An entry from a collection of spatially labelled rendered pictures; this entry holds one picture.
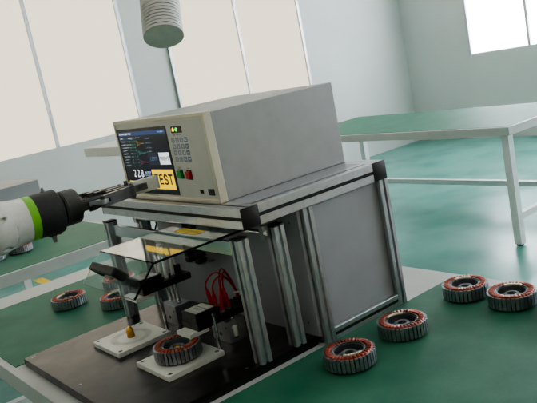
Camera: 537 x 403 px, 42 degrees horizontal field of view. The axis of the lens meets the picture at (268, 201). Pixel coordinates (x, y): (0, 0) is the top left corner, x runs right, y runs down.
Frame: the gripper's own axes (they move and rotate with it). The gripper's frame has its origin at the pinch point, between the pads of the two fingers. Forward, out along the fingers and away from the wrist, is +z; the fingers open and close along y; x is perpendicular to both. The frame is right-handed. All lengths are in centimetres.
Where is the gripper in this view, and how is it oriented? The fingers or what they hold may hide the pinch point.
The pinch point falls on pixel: (144, 185)
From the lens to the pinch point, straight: 162.5
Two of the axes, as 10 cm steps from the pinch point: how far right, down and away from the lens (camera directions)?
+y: 6.1, 0.4, -7.9
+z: 7.7, -2.7, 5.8
